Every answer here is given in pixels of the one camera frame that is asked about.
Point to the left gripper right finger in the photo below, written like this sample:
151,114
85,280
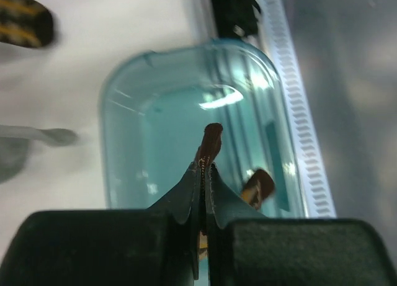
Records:
247,248

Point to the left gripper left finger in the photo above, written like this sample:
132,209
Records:
153,246

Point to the brown argyle sock back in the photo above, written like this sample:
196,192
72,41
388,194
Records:
256,190

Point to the brown argyle sock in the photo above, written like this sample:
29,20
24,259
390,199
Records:
256,190
27,24

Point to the brown argyle sock front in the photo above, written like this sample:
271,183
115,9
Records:
27,24

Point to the teal plastic basin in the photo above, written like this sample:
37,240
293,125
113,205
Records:
155,106

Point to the perforated cable duct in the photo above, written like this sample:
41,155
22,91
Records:
317,198

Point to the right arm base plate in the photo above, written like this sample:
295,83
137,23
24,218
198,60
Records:
235,18

